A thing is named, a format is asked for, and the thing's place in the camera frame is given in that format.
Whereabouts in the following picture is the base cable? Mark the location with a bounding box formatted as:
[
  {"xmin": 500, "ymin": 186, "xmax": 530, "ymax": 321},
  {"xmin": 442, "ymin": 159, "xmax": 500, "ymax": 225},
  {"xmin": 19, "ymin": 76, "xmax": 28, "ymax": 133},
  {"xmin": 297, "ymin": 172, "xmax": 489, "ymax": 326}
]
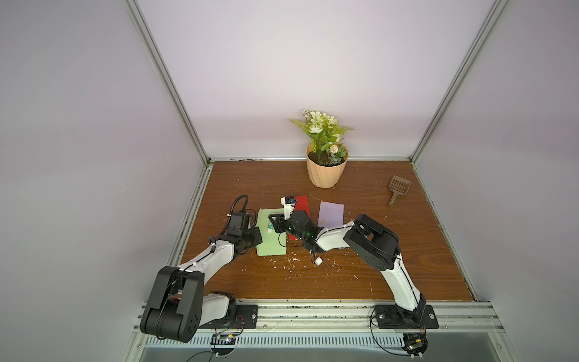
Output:
[
  {"xmin": 185, "ymin": 316, "xmax": 245, "ymax": 362},
  {"xmin": 368, "ymin": 306, "xmax": 428, "ymax": 358}
]

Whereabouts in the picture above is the artificial flower plant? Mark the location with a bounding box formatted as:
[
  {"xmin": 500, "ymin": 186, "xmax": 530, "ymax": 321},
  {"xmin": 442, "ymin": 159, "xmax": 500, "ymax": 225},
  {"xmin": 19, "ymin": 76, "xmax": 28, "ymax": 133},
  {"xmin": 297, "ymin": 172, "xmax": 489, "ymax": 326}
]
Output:
[{"xmin": 290, "ymin": 110, "xmax": 351, "ymax": 167}]

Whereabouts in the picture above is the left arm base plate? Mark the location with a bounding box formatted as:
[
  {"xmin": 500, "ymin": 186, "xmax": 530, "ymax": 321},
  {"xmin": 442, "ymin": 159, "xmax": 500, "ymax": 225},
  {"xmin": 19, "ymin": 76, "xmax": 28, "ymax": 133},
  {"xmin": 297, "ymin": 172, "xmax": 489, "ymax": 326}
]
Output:
[{"xmin": 199, "ymin": 305, "xmax": 259, "ymax": 330}]

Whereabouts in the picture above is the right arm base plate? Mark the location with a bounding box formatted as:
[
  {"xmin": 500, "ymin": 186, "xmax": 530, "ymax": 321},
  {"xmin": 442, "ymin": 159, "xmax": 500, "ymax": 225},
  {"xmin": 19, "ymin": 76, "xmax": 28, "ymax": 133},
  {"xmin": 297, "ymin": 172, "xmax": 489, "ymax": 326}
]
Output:
[{"xmin": 372, "ymin": 305, "xmax": 440, "ymax": 330}]

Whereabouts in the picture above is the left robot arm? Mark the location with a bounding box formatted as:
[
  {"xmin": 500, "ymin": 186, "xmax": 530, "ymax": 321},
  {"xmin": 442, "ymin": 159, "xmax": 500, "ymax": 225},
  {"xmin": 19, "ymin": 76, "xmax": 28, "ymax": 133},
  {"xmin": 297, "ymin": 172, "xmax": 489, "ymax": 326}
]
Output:
[{"xmin": 140, "ymin": 211, "xmax": 262, "ymax": 342}]

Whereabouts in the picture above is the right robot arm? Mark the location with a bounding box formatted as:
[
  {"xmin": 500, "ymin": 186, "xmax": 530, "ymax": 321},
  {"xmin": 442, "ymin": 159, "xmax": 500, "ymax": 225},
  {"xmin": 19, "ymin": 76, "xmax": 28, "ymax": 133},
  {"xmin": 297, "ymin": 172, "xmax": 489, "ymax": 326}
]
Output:
[{"xmin": 268, "ymin": 211, "xmax": 428, "ymax": 328}]

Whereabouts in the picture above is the left base cable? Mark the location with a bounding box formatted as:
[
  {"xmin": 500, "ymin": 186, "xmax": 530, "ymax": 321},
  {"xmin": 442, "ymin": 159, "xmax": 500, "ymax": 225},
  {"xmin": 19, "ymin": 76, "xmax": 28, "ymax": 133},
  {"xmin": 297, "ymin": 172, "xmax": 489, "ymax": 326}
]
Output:
[{"xmin": 185, "ymin": 316, "xmax": 245, "ymax": 362}]

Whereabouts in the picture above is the right base cable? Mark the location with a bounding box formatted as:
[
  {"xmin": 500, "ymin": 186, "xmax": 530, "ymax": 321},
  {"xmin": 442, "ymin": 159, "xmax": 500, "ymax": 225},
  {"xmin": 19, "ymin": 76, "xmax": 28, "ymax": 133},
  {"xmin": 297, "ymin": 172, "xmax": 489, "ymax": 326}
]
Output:
[{"xmin": 368, "ymin": 306, "xmax": 428, "ymax": 358}]

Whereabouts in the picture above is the beige flower pot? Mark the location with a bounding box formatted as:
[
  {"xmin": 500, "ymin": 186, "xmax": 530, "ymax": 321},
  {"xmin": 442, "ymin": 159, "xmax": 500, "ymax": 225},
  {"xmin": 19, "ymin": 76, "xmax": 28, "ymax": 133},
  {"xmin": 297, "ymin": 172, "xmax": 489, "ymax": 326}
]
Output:
[{"xmin": 306, "ymin": 145, "xmax": 348, "ymax": 189}]

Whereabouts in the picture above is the purple envelope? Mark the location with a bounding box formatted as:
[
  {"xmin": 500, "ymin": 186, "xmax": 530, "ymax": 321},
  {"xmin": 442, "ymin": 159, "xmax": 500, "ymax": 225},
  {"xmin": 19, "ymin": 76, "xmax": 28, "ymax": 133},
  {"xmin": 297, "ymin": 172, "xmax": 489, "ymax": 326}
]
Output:
[{"xmin": 318, "ymin": 202, "xmax": 345, "ymax": 229}]

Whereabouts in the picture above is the red envelope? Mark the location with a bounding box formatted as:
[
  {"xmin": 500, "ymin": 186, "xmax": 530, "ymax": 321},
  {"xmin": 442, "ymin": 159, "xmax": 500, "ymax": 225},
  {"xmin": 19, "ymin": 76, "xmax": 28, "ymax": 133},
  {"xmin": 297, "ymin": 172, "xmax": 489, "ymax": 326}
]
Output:
[{"xmin": 290, "ymin": 195, "xmax": 311, "ymax": 234}]

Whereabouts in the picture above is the green envelope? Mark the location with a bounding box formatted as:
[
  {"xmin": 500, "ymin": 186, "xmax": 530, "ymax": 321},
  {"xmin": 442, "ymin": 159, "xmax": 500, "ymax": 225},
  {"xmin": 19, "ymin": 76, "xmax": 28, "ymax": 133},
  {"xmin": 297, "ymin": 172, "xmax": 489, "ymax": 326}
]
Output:
[{"xmin": 256, "ymin": 208, "xmax": 286, "ymax": 256}]

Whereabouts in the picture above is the brown plastic scoop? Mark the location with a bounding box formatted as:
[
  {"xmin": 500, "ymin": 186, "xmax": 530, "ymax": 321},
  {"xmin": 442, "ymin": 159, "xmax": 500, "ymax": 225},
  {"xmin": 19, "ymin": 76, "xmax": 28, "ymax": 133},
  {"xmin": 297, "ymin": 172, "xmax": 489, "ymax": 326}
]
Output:
[{"xmin": 389, "ymin": 175, "xmax": 412, "ymax": 207}]

